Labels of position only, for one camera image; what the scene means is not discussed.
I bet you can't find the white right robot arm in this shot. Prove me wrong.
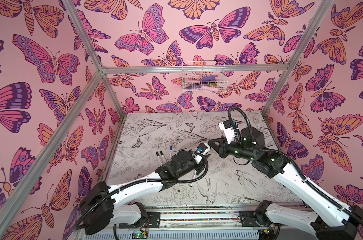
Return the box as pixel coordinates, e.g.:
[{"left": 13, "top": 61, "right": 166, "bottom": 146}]
[{"left": 208, "top": 127, "right": 363, "bottom": 240}]

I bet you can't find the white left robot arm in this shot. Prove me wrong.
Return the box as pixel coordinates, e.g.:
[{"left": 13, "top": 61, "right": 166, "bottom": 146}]
[{"left": 74, "top": 147, "right": 210, "bottom": 236}]

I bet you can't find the green circuit board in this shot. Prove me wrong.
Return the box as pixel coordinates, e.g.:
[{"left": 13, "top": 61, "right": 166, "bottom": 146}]
[{"left": 131, "top": 232, "right": 148, "bottom": 240}]

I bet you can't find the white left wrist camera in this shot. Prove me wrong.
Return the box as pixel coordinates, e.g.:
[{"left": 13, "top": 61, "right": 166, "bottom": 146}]
[{"left": 196, "top": 143, "right": 211, "bottom": 156}]

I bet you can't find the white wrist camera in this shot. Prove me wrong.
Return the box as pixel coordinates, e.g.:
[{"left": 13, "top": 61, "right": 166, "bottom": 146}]
[
  {"left": 219, "top": 120, "right": 238, "bottom": 144},
  {"left": 196, "top": 143, "right": 211, "bottom": 156}
]

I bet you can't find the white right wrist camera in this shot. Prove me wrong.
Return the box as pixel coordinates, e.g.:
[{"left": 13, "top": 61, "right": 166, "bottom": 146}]
[{"left": 219, "top": 120, "right": 238, "bottom": 144}]

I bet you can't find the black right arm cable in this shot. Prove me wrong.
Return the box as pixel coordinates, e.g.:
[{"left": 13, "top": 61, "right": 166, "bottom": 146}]
[{"left": 228, "top": 106, "right": 363, "bottom": 240}]

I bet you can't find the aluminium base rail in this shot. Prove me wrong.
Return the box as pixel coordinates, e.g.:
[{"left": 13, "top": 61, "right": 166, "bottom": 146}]
[{"left": 71, "top": 207, "right": 282, "bottom": 240}]

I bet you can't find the white wire basket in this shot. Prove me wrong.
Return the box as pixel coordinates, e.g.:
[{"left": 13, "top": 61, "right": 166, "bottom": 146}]
[{"left": 180, "top": 70, "right": 228, "bottom": 94}]

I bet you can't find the aluminium frame crossbar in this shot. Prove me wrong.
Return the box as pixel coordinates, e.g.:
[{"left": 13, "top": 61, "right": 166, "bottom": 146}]
[{"left": 103, "top": 64, "right": 289, "bottom": 74}]

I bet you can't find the aluminium frame right post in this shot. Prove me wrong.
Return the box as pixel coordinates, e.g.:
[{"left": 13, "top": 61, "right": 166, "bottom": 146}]
[{"left": 262, "top": 0, "right": 334, "bottom": 117}]

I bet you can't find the aluminium frame post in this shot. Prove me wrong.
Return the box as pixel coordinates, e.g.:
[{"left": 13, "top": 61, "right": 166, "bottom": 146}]
[
  {"left": 62, "top": 1, "right": 124, "bottom": 117},
  {"left": 262, "top": 0, "right": 334, "bottom": 117}
]

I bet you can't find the aluminium frame left beam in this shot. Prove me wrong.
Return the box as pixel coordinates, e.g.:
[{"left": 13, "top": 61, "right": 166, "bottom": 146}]
[{"left": 0, "top": 71, "right": 102, "bottom": 239}]

